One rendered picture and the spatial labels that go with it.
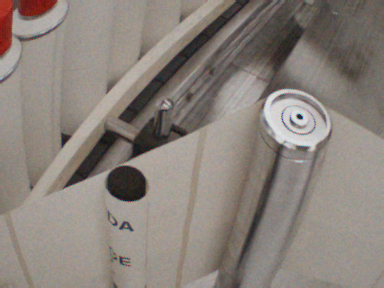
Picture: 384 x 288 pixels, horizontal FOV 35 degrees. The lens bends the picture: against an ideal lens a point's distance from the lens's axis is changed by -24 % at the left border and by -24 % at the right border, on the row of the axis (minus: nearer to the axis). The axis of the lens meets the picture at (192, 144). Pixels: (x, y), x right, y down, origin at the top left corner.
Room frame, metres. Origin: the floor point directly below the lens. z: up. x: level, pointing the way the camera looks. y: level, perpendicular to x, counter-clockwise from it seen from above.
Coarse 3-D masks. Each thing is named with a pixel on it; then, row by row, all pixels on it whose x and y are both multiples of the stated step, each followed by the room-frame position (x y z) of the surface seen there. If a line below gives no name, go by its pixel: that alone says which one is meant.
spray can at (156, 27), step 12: (156, 0) 0.46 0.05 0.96; (168, 0) 0.46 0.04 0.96; (180, 0) 0.48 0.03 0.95; (156, 12) 0.46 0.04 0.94; (168, 12) 0.47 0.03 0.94; (180, 12) 0.48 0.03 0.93; (144, 24) 0.46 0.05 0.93; (156, 24) 0.46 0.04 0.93; (168, 24) 0.47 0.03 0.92; (144, 36) 0.46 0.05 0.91; (156, 36) 0.46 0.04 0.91; (144, 48) 0.46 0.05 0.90
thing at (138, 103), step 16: (208, 0) 0.58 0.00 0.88; (240, 0) 0.59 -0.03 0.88; (224, 16) 0.55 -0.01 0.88; (208, 32) 0.51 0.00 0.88; (192, 48) 0.49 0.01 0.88; (176, 64) 0.46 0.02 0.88; (160, 80) 0.44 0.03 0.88; (144, 96) 0.42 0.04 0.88; (128, 112) 0.40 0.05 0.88; (64, 144) 0.36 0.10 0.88; (96, 144) 0.37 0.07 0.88; (112, 144) 0.38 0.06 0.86; (96, 160) 0.35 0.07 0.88; (80, 176) 0.33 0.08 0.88
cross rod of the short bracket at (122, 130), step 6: (108, 120) 0.36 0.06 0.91; (114, 120) 0.36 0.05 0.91; (120, 120) 0.36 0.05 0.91; (108, 126) 0.36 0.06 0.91; (114, 126) 0.36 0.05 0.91; (120, 126) 0.36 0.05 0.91; (126, 126) 0.36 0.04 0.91; (132, 126) 0.36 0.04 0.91; (108, 132) 0.36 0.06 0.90; (114, 132) 0.36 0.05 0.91; (120, 132) 0.35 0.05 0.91; (126, 132) 0.35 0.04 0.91; (132, 132) 0.35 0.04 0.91; (138, 132) 0.35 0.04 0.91; (120, 138) 0.35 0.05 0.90; (126, 138) 0.35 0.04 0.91; (132, 138) 0.35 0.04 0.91
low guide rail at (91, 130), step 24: (216, 0) 0.53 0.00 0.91; (192, 24) 0.48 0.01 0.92; (168, 48) 0.44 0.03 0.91; (144, 72) 0.41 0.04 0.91; (120, 96) 0.38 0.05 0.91; (96, 120) 0.36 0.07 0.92; (72, 144) 0.33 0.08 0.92; (48, 168) 0.30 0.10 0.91; (72, 168) 0.32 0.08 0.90; (48, 192) 0.29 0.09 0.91
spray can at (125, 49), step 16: (128, 0) 0.42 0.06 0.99; (144, 0) 0.43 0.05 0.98; (128, 16) 0.42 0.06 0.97; (144, 16) 0.44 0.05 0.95; (128, 32) 0.42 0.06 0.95; (112, 48) 0.42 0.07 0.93; (128, 48) 0.42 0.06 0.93; (112, 64) 0.42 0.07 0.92; (128, 64) 0.42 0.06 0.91; (112, 80) 0.42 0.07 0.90
